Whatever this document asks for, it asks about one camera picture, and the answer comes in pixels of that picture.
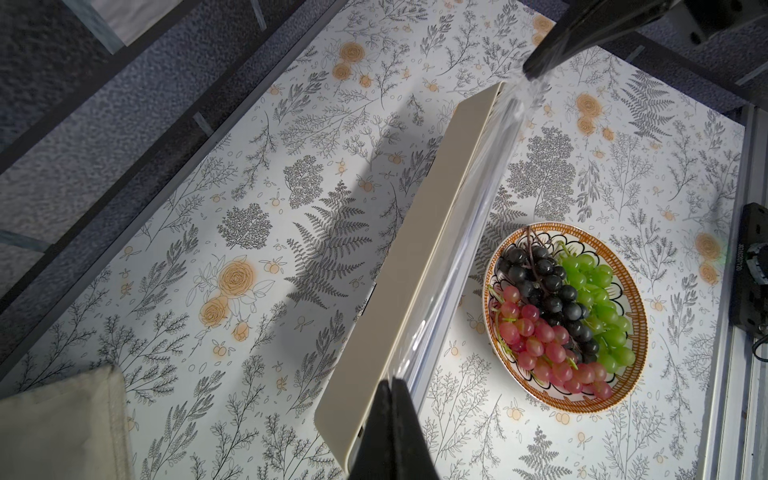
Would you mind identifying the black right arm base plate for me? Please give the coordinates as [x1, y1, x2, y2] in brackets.
[729, 203, 767, 337]

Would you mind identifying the black grape bunch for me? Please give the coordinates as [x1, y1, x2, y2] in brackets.
[495, 227, 582, 363]

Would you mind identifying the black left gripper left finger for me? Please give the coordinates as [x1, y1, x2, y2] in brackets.
[349, 380, 396, 480]

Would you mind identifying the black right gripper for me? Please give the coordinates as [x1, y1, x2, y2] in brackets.
[522, 0, 767, 80]

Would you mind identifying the cream plastic wrap dispenser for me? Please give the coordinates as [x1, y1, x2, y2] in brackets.
[313, 82, 529, 475]

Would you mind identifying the green grape bunch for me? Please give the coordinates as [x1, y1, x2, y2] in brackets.
[555, 241, 636, 375]

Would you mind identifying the cream canvas tote bag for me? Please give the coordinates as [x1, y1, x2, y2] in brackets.
[1, 365, 133, 479]

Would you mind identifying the clear plastic wrap sheet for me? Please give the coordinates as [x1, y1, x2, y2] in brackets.
[389, 79, 548, 408]

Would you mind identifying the aluminium mounting rail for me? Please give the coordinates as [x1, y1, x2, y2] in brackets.
[697, 105, 767, 479]

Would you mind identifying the red grape bunch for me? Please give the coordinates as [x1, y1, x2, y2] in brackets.
[484, 284, 618, 412]

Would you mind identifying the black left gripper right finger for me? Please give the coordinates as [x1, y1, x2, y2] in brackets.
[391, 378, 438, 480]

